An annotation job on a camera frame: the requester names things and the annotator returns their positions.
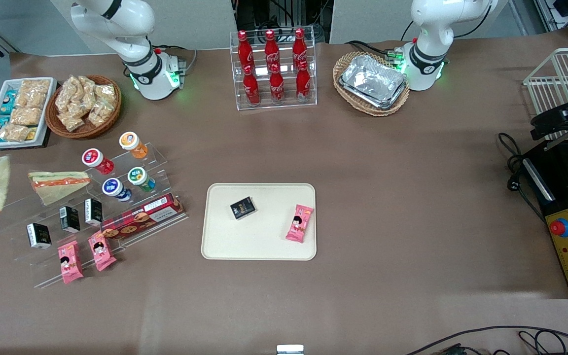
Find dark board under snack tray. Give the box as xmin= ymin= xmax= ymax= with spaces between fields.
xmin=18 ymin=138 xmax=52 ymax=150

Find black snack pack gold print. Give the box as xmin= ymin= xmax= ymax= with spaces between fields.
xmin=230 ymin=196 xmax=257 ymax=220

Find white wire rack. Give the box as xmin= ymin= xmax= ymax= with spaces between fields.
xmin=523 ymin=47 xmax=568 ymax=141

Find red gum bottle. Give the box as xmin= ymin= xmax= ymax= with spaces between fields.
xmin=81 ymin=148 xmax=115 ymax=176

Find clear acrylic tiered shelf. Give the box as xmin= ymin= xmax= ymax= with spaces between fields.
xmin=0 ymin=142 xmax=189 ymax=289

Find grey cable at arm base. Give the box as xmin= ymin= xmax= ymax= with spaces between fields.
xmin=156 ymin=45 xmax=198 ymax=74

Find clear bag of puffed snacks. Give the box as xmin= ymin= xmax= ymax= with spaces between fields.
xmin=88 ymin=101 xmax=114 ymax=127
xmin=94 ymin=83 xmax=117 ymax=107
xmin=56 ymin=76 xmax=85 ymax=114
xmin=77 ymin=75 xmax=96 ymax=99
xmin=59 ymin=111 xmax=86 ymax=132

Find cream plastic serving tray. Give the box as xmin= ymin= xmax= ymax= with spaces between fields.
xmin=201 ymin=183 xmax=318 ymax=261

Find black machine with yellow panel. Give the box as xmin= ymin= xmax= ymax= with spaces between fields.
xmin=521 ymin=140 xmax=568 ymax=299

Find black floor cable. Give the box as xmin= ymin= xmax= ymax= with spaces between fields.
xmin=402 ymin=325 xmax=568 ymax=355

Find clear acrylic bottle rack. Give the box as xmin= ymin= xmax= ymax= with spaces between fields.
xmin=230 ymin=27 xmax=318 ymax=110

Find black power cable with plug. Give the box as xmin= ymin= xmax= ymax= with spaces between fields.
xmin=497 ymin=132 xmax=546 ymax=220

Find wicker basket with foil trays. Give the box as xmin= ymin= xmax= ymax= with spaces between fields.
xmin=332 ymin=51 xmax=411 ymax=117

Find pink cartoon snack pack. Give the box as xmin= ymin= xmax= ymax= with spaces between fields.
xmin=285 ymin=204 xmax=315 ymax=244
xmin=58 ymin=241 xmax=84 ymax=284
xmin=88 ymin=231 xmax=117 ymax=272

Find white rectangular snack tray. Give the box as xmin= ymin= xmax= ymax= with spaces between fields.
xmin=0 ymin=77 xmax=58 ymax=149

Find stacked aluminium foil trays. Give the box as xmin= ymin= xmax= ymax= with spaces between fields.
xmin=339 ymin=54 xmax=408 ymax=110

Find green gum bottle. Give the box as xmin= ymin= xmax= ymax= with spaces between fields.
xmin=127 ymin=167 xmax=156 ymax=193

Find clear bag of crackers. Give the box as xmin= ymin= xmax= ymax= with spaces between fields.
xmin=10 ymin=107 xmax=43 ymax=126
xmin=18 ymin=79 xmax=51 ymax=109
xmin=0 ymin=123 xmax=31 ymax=142

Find brown wicker snack basket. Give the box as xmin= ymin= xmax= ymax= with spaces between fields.
xmin=45 ymin=75 xmax=122 ymax=140

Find red tartan shortbread box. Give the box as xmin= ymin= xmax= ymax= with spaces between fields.
xmin=101 ymin=193 xmax=186 ymax=241

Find black clamp device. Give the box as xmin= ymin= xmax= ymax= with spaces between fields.
xmin=531 ymin=96 xmax=568 ymax=141

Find black cables at arm base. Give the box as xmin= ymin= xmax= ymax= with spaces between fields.
xmin=346 ymin=40 xmax=403 ymax=62

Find black white snack pack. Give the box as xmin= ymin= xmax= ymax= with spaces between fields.
xmin=59 ymin=206 xmax=81 ymax=233
xmin=27 ymin=223 xmax=52 ymax=249
xmin=84 ymin=198 xmax=104 ymax=226

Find orange gum bottle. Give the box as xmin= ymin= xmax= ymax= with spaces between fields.
xmin=119 ymin=131 xmax=149 ymax=159

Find red cola bottle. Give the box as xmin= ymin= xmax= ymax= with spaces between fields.
xmin=243 ymin=64 xmax=261 ymax=106
xmin=237 ymin=31 xmax=254 ymax=70
xmin=296 ymin=60 xmax=312 ymax=101
xmin=269 ymin=63 xmax=285 ymax=103
xmin=292 ymin=28 xmax=308 ymax=67
xmin=263 ymin=30 xmax=280 ymax=70

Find blue gum bottle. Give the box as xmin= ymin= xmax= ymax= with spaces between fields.
xmin=102 ymin=177 xmax=133 ymax=203

